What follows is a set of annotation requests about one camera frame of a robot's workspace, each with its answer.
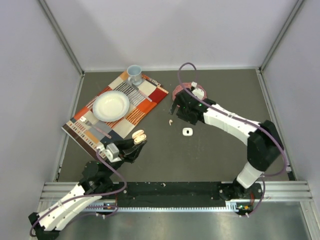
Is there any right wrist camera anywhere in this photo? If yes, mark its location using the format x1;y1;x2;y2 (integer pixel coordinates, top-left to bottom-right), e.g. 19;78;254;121
191;81;206;100

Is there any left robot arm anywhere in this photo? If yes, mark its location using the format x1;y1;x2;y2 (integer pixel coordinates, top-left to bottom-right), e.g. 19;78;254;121
28;134;147;240

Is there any beige earbuds charging case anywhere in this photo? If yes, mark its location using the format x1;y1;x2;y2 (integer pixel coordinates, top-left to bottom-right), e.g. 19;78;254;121
131;129;147;145

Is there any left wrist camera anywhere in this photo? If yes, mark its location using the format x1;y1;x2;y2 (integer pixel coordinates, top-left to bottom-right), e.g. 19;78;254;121
96;143;122;163

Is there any purple cable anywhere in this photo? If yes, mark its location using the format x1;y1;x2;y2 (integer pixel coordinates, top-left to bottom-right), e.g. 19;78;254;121
29;149;128;237
177;62;286;218

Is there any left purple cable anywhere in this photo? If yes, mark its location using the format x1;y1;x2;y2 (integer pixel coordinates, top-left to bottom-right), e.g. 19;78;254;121
29;149;128;237

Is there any white earbuds charging case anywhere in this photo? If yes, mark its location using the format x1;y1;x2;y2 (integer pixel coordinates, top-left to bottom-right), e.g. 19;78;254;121
182;127;194;137

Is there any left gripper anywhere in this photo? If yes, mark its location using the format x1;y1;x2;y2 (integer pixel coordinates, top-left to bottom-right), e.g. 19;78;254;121
102;135;147;179

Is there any light blue cup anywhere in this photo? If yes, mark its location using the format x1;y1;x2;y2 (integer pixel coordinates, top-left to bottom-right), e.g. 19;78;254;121
127;65;143;86

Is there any fork with pink handle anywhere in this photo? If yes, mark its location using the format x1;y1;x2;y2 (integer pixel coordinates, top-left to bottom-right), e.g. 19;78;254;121
79;116;112;139

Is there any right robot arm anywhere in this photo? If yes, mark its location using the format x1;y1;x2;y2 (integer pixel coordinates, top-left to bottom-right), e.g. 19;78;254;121
169;89;284;201

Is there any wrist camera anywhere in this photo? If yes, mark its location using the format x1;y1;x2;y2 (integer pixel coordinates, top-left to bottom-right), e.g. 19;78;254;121
96;143;122;163
191;81;206;100

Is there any white bowl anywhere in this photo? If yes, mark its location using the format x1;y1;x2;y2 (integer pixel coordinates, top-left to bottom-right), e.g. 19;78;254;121
92;90;130;122

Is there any pink dotted plate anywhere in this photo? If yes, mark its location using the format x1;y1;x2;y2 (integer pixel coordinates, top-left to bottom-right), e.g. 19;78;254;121
172;82;207;101

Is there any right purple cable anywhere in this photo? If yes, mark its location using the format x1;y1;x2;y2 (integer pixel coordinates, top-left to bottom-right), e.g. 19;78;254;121
177;62;286;218

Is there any knife with pink handle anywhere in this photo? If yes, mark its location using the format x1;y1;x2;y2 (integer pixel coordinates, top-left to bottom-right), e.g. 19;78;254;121
125;81;152;102

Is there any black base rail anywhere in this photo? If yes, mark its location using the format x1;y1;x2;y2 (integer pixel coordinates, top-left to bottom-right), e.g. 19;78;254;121
116;181;231;208

